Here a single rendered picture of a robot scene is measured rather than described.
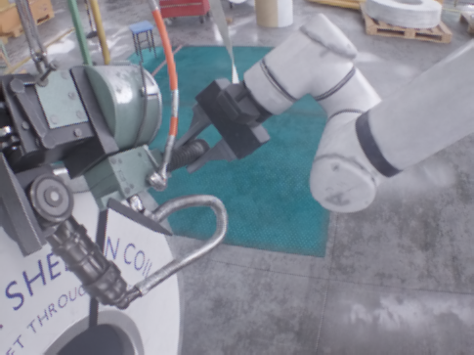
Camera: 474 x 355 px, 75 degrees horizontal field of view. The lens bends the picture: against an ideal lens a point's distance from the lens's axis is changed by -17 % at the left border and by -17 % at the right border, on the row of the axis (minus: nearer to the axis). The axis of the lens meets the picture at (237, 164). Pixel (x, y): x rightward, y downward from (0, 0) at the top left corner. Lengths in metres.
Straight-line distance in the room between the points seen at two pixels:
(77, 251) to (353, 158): 0.36
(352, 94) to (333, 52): 0.07
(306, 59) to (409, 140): 0.20
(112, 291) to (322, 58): 0.43
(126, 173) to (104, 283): 0.15
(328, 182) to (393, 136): 0.10
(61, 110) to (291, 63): 0.32
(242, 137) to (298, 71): 0.14
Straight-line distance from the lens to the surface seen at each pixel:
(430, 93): 0.40
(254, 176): 2.43
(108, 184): 0.49
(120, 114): 0.48
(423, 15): 5.13
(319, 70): 0.53
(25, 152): 0.41
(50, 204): 0.43
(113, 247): 0.83
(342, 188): 0.44
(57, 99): 0.46
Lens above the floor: 1.63
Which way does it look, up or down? 40 degrees down
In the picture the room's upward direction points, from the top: 6 degrees counter-clockwise
